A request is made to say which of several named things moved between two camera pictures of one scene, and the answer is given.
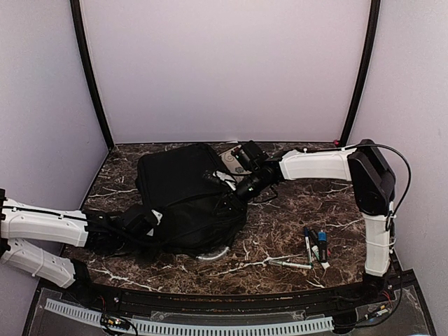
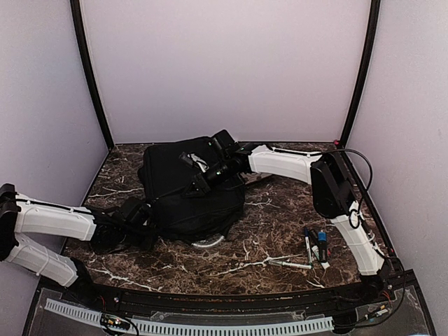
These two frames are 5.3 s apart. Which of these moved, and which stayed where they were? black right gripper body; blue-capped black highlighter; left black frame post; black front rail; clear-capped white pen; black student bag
Moved: black right gripper body; black student bag
Stayed: blue-capped black highlighter; left black frame post; clear-capped white pen; black front rail
